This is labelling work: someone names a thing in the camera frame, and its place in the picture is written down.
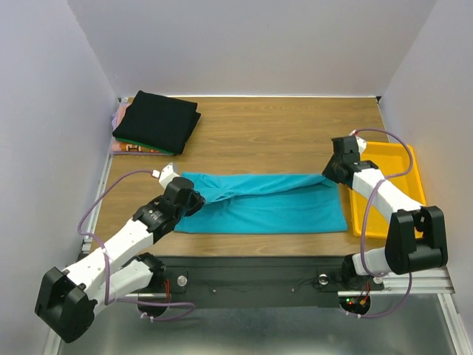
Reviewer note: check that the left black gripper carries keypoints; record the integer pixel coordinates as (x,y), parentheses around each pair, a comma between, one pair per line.
(198,203)

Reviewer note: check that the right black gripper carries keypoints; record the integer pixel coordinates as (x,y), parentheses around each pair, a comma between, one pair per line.
(329,172)

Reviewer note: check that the teal t shirt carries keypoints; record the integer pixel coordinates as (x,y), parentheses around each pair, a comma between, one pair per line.
(265,204)

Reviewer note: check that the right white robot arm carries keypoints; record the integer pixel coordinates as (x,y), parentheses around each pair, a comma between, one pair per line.
(416,235)

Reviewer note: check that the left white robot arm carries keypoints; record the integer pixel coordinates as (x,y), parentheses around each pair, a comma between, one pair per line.
(70,299)

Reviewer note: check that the yellow plastic tray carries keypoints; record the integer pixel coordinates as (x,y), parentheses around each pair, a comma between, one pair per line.
(391,159)

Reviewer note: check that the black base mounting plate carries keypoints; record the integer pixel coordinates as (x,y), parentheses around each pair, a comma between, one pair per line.
(243,282)

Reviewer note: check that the black folded t shirt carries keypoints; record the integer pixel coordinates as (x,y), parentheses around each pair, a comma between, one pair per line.
(158,121)

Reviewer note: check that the lilac folded t shirt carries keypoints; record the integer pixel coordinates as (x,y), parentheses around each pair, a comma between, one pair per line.
(119,115)

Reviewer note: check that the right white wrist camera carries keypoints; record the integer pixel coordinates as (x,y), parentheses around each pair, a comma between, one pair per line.
(359,146)

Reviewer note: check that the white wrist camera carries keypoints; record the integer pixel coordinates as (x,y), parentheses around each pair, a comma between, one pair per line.
(359,146)
(167,174)

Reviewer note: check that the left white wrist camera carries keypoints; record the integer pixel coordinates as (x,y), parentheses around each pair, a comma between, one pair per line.
(167,174)

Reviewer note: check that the left side aluminium rail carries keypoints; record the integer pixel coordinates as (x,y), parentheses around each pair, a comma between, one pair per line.
(92,218)

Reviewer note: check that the aluminium extrusion rail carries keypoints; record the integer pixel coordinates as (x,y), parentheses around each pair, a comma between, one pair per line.
(417,281)

